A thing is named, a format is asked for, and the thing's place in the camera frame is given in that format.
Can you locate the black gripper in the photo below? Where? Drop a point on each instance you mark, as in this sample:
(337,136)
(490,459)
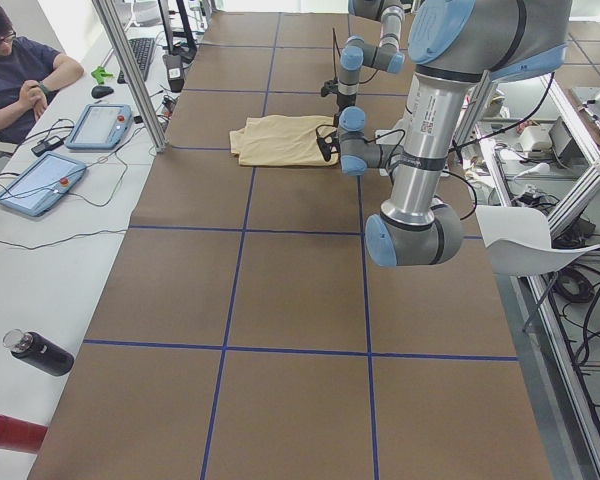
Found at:
(333,146)
(341,99)

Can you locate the cream long-sleeve printed shirt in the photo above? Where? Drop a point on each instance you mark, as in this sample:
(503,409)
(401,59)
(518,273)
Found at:
(279,141)

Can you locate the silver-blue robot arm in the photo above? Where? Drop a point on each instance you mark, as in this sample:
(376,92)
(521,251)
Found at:
(452,44)
(375,45)

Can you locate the black keyboard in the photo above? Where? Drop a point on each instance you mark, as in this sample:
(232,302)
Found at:
(143,50)

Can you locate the white plastic chair seat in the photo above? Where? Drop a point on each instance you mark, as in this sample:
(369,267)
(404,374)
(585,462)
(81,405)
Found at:
(519,243)

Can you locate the far blue teach pendant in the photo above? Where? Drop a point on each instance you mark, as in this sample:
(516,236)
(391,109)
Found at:
(100,127)

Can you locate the blue teach pendant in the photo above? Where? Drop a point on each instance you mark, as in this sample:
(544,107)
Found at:
(100,127)
(41,186)

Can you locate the black computer mouse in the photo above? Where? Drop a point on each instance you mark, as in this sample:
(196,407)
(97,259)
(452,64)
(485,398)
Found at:
(100,91)

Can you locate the green plastic object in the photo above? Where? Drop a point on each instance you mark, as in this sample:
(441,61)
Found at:
(101,75)

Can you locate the near blue teach pendant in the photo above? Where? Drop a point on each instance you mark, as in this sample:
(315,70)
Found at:
(41,186)

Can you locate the seated person in navy shirt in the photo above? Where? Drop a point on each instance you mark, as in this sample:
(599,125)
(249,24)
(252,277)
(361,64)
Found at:
(30,75)

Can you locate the black water bottle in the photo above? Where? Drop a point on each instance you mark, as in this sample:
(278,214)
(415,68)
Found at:
(39,352)

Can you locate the red cylinder bottle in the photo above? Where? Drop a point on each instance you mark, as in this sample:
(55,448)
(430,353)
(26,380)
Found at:
(20,435)

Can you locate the aluminium frame post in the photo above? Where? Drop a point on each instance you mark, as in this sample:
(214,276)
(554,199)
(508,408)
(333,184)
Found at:
(109,19)

